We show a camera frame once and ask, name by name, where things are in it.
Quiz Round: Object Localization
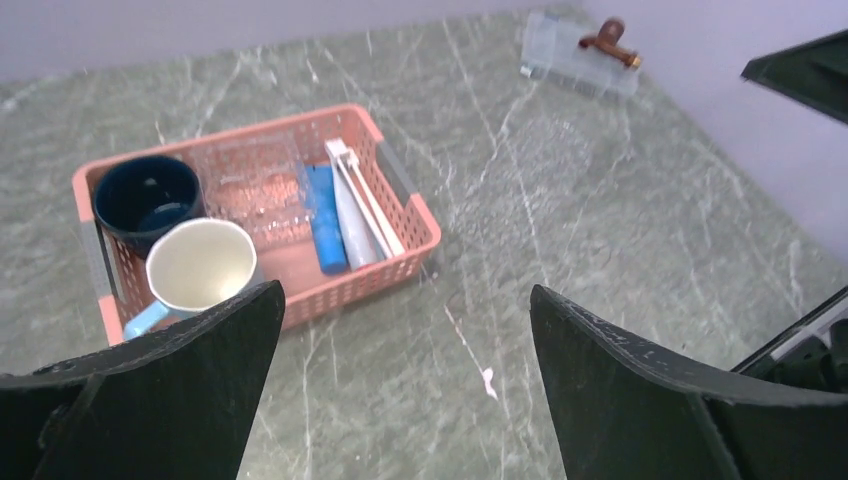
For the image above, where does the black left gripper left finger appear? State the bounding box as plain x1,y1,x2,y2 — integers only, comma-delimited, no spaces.
1,280,286,479

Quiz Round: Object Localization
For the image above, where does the white toothbrush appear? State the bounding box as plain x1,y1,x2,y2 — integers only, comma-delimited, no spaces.
347,148,405,257
325,138,393,263

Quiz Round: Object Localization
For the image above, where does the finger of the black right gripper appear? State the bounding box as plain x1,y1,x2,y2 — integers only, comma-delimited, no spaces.
741,30,847,123

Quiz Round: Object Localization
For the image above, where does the clear plastic organizer box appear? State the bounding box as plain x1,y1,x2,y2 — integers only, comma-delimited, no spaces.
519,11,639,98

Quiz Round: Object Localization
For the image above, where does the dark blue mug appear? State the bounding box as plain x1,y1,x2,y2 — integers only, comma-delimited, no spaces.
93,155,206,259

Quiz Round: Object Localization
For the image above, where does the clear textured plastic tray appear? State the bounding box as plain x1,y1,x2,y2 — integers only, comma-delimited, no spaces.
186,131,313,251

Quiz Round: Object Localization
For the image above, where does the light blue mug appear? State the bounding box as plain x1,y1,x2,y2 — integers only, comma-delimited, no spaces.
123,218,265,341

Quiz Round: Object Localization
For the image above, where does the brown copper faucet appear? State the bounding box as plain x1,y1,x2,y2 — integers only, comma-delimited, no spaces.
578,17,642,70

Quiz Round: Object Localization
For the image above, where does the pink plastic perforated basket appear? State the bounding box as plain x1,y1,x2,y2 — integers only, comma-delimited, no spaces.
72,104,441,345

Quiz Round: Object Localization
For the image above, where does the blue toothpaste tube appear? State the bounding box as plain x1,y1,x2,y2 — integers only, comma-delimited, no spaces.
305,165,348,275

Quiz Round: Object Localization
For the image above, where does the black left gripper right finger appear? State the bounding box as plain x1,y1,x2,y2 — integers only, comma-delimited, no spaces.
530,285,847,479

